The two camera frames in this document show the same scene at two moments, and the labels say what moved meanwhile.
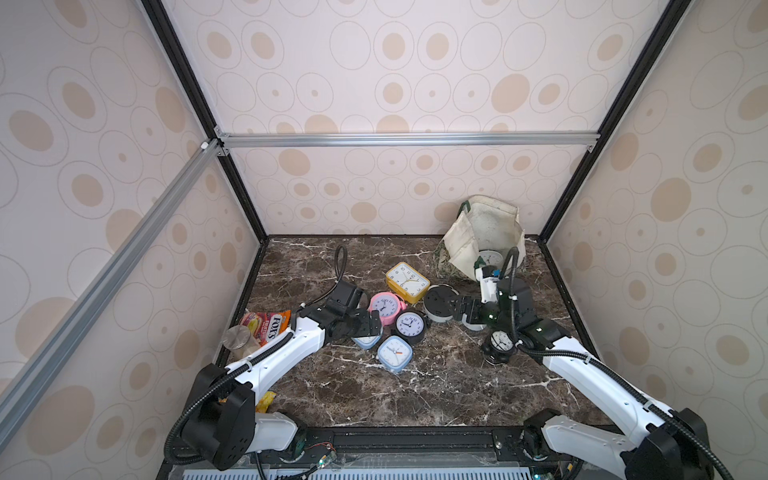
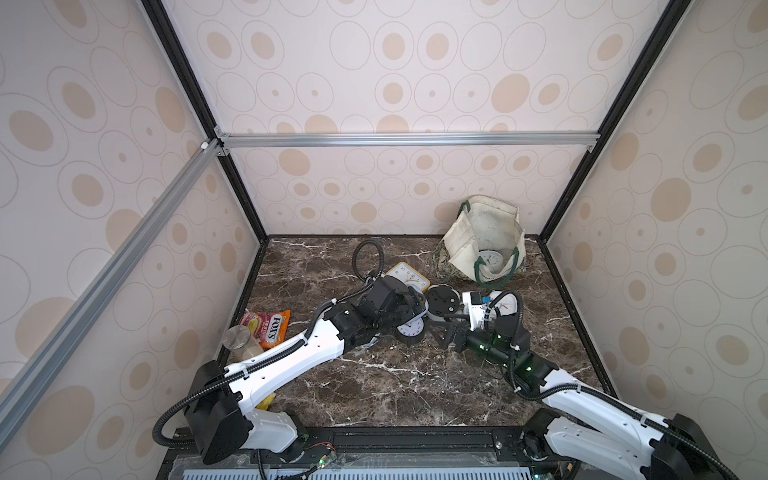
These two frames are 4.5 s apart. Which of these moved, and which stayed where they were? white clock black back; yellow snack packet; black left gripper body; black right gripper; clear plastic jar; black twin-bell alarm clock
Moved: black left gripper body; black right gripper
Stayed: yellow snack packet; black twin-bell alarm clock; clear plastic jar; white clock black back
